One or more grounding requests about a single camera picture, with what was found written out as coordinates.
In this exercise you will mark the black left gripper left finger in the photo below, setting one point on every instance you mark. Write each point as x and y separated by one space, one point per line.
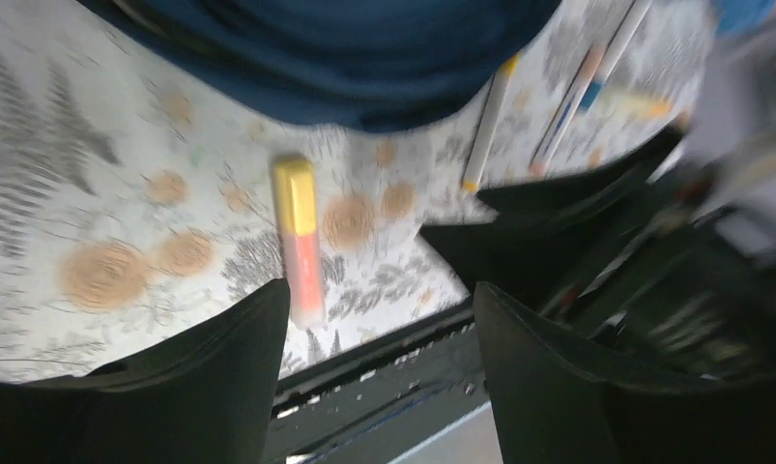
204 395

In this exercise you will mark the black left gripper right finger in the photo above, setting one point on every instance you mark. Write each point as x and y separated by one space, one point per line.
560 398

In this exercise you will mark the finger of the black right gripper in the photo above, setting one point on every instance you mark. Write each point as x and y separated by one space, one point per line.
543 227

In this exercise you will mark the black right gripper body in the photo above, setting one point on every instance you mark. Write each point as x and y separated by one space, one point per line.
676 283

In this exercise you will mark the orange capped white marker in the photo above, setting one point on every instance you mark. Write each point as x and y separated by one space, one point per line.
569 104

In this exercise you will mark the yellow capped white marker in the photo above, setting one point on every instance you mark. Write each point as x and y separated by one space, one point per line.
487 125

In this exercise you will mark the blue capped white marker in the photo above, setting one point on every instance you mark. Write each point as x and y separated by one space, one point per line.
616 47

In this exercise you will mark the navy blue backpack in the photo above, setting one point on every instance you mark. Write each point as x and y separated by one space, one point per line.
372 66

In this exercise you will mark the pink highlighter pen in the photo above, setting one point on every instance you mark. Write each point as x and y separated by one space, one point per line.
295 200

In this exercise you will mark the yellow highlighter pen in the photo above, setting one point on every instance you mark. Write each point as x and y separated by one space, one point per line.
641 105

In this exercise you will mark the floral table mat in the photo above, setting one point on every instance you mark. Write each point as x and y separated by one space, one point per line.
136 201

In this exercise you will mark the blue pikachu cloth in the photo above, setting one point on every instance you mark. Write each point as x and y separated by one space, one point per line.
738 16

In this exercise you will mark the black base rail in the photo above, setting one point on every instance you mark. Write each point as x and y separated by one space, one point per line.
375 402

